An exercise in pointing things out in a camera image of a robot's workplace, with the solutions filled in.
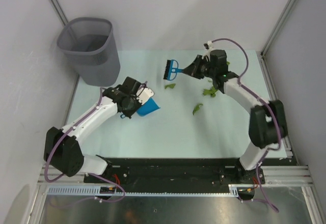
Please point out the small green scrap centre top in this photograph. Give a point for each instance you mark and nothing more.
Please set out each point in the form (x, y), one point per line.
(170, 86)

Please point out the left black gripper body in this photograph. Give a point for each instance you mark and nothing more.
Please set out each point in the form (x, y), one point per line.
(134, 104)

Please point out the blue hand brush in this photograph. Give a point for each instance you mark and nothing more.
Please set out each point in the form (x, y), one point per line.
(171, 70)

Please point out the grey mesh waste bin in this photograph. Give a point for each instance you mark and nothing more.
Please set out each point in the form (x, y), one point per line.
(89, 46)

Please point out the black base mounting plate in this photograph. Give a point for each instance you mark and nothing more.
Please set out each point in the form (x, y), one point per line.
(139, 171)

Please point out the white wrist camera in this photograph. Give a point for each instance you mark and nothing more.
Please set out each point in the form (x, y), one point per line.
(144, 94)
(209, 47)

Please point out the green paper scrap right cluster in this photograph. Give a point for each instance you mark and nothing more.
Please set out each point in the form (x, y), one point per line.
(211, 92)

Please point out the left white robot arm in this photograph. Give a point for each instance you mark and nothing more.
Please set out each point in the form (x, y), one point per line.
(63, 145)

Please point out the blue plastic dustpan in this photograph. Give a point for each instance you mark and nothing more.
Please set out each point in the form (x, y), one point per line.
(149, 107)

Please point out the white slotted cable duct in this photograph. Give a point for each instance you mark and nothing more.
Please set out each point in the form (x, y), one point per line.
(101, 191)

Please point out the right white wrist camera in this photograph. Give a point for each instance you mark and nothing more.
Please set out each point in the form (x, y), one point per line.
(209, 47)

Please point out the long green scrap lower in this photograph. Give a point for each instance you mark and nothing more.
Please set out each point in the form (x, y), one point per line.
(197, 108)

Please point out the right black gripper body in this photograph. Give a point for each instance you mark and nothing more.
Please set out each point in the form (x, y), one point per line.
(202, 68)

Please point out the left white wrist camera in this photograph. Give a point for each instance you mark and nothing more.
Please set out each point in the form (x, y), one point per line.
(144, 94)

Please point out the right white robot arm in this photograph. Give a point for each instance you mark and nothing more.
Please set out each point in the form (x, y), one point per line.
(267, 124)

